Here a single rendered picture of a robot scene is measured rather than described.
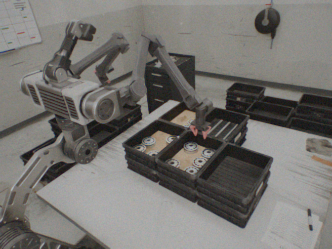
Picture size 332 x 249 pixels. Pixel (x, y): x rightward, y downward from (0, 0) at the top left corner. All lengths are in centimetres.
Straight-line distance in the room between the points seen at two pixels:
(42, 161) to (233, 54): 412
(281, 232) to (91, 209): 109
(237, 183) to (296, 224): 35
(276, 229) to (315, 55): 345
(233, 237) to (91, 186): 96
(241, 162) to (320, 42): 316
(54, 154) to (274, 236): 122
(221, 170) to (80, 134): 87
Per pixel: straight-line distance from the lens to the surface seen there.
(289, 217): 163
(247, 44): 481
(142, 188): 171
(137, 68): 125
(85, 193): 180
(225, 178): 157
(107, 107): 106
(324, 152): 216
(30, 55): 435
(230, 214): 148
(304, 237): 157
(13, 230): 141
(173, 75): 140
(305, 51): 462
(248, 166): 167
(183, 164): 165
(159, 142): 186
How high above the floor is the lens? 192
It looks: 32 degrees down
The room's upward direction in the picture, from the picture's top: 5 degrees counter-clockwise
